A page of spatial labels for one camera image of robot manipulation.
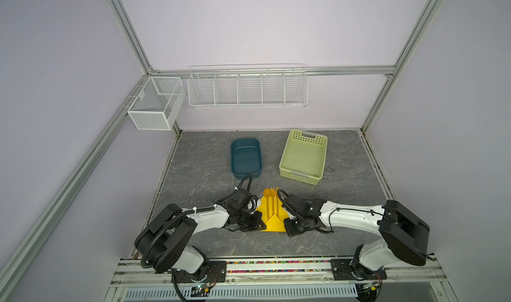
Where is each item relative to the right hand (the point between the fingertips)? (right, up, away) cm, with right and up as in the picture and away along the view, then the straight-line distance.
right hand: (287, 232), depth 83 cm
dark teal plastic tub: (-20, +31, +27) cm, 46 cm away
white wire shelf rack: (-18, +67, +15) cm, 71 cm away
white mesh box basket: (-65, +59, +19) cm, 90 cm away
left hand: (-9, +1, -1) cm, 10 cm away
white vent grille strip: (-44, -17, -13) cm, 48 cm away
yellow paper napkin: (-5, +3, +2) cm, 6 cm away
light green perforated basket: (+12, +31, +25) cm, 42 cm away
